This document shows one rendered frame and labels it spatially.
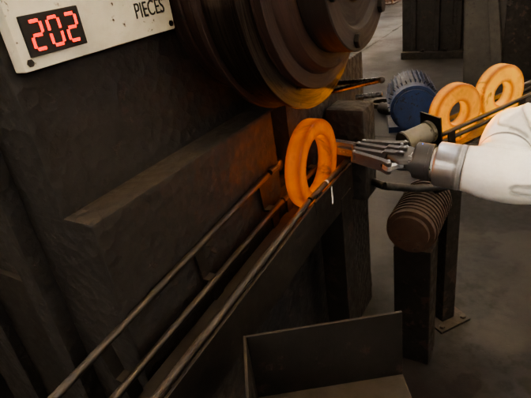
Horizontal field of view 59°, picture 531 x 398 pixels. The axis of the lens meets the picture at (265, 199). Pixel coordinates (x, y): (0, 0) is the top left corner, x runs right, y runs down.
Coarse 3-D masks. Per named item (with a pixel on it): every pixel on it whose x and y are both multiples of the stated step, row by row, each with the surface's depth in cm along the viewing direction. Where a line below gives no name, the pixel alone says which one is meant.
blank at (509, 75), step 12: (492, 72) 123; (504, 72) 124; (516, 72) 125; (480, 84) 124; (492, 84) 124; (504, 84) 129; (516, 84) 127; (480, 96) 124; (492, 96) 125; (504, 96) 130; (516, 96) 129; (492, 108) 127
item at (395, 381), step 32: (352, 320) 59; (384, 320) 60; (256, 352) 60; (288, 352) 61; (320, 352) 61; (352, 352) 62; (384, 352) 62; (256, 384) 63; (288, 384) 63; (320, 384) 64; (352, 384) 64; (384, 384) 63
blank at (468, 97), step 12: (456, 84) 119; (468, 84) 120; (444, 96) 119; (456, 96) 120; (468, 96) 122; (432, 108) 121; (444, 108) 120; (468, 108) 123; (480, 108) 125; (444, 120) 121; (456, 120) 126; (456, 132) 125
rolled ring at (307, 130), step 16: (304, 128) 90; (320, 128) 93; (288, 144) 89; (304, 144) 88; (320, 144) 99; (288, 160) 88; (304, 160) 89; (320, 160) 101; (336, 160) 102; (288, 176) 89; (304, 176) 90; (320, 176) 101; (288, 192) 91; (304, 192) 91
